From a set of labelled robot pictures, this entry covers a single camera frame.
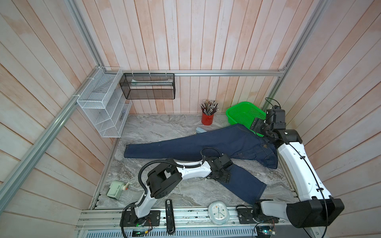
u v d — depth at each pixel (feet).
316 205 1.24
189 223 2.40
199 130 3.40
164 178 1.73
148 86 3.47
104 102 2.30
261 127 2.24
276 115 1.79
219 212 2.39
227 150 3.23
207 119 3.54
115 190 2.56
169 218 2.34
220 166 2.22
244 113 3.88
